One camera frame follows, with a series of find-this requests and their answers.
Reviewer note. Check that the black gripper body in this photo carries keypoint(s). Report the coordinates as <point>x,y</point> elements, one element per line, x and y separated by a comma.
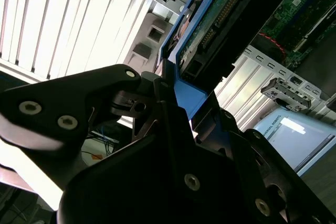
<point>126,187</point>

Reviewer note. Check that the hard disk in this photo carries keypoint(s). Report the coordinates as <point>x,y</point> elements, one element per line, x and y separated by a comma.
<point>210,16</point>

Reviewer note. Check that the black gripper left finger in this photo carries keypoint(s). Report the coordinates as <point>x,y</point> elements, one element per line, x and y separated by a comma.
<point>78,95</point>

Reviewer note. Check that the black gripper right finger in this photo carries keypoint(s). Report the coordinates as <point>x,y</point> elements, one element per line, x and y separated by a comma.
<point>275,171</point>

